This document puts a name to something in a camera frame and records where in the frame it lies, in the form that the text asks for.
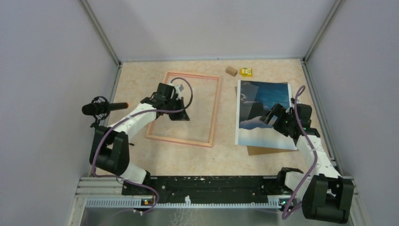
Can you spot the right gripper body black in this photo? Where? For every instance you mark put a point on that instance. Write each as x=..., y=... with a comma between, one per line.
x=283, y=124

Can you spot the wooden picture frame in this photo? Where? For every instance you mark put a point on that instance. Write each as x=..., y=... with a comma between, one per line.
x=202, y=112

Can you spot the blue landscape photo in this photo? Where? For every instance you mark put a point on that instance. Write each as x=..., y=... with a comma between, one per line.
x=265, y=115

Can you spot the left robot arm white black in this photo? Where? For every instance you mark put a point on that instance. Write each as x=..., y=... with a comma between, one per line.
x=110, y=148

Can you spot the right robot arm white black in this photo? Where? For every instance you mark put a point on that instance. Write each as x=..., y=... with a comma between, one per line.
x=321, y=193

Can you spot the brown cardboard backing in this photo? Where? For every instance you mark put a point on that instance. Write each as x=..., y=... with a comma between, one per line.
x=261, y=151

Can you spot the yellow toy block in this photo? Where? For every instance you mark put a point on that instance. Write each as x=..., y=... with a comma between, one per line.
x=246, y=72

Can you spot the black microphone orange tip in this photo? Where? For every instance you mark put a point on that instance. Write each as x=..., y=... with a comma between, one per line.
x=100, y=109

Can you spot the small wooden block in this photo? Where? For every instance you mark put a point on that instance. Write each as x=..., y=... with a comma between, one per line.
x=231, y=71

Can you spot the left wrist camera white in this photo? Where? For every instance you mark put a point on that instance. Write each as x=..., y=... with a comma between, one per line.
x=179, y=88

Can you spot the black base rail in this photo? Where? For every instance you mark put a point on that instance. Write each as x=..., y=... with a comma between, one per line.
x=217, y=189

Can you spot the white cable duct strip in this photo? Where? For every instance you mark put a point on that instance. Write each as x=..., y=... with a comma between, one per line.
x=138, y=203

